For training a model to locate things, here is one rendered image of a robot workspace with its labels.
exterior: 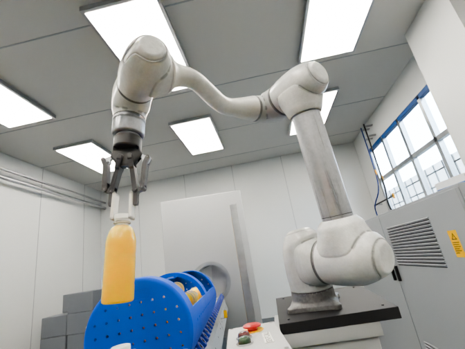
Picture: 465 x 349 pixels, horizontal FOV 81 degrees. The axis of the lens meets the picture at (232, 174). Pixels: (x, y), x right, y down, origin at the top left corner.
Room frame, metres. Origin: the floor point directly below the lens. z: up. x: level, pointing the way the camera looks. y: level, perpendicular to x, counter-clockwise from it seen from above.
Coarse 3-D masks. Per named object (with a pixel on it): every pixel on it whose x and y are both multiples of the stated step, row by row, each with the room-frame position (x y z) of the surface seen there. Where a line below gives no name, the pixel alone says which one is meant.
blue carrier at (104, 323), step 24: (144, 288) 0.78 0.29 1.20; (168, 288) 0.78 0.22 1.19; (96, 312) 0.77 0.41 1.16; (120, 312) 0.78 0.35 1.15; (144, 312) 0.78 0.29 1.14; (168, 312) 0.78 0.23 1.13; (192, 312) 0.82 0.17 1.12; (96, 336) 0.77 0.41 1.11; (120, 336) 0.78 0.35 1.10; (144, 336) 0.78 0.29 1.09; (168, 336) 0.79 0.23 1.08; (192, 336) 0.79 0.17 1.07
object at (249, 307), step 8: (232, 208) 2.22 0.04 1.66; (232, 216) 2.22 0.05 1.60; (232, 224) 2.22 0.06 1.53; (240, 232) 2.22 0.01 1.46; (240, 240) 2.22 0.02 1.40; (240, 248) 2.22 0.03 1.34; (240, 256) 2.22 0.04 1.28; (240, 264) 2.22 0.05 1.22; (240, 272) 2.22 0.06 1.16; (248, 280) 2.22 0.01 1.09; (248, 288) 2.22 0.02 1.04; (248, 296) 2.22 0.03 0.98; (248, 304) 2.22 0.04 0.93; (248, 312) 2.22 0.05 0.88; (248, 320) 2.22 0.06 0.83
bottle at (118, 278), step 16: (128, 224) 0.67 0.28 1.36; (112, 240) 0.64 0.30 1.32; (128, 240) 0.65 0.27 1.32; (112, 256) 0.64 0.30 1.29; (128, 256) 0.65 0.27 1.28; (112, 272) 0.64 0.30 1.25; (128, 272) 0.65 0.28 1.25; (112, 288) 0.64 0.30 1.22; (128, 288) 0.65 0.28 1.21; (112, 304) 0.64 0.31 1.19
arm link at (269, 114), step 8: (264, 96) 0.91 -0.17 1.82; (264, 104) 0.91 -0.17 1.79; (272, 104) 0.89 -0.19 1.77; (264, 112) 0.93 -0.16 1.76; (272, 112) 0.92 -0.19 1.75; (280, 112) 0.91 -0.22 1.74; (256, 120) 0.96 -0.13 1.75; (264, 120) 0.97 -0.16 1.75; (272, 120) 0.99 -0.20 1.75; (280, 120) 1.02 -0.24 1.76
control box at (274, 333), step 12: (264, 324) 0.64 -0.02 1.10; (228, 336) 0.59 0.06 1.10; (252, 336) 0.55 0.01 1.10; (276, 336) 0.53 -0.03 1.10; (228, 348) 0.50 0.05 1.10; (240, 348) 0.49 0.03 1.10; (252, 348) 0.48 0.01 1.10; (264, 348) 0.47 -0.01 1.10; (276, 348) 0.46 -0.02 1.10; (288, 348) 0.46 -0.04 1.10
